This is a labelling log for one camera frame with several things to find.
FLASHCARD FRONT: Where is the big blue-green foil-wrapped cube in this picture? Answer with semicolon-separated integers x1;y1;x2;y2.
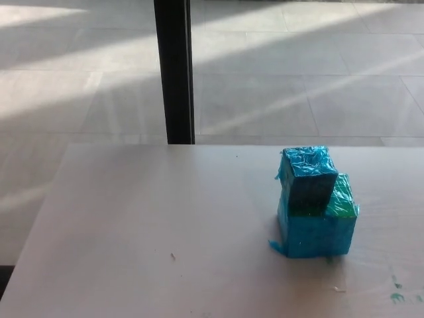
268;172;361;260

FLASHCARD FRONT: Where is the small blue foil-wrapped cube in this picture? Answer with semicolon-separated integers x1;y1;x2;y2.
278;144;339;218

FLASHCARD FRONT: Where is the black window frame post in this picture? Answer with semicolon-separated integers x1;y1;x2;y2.
153;0;196;146

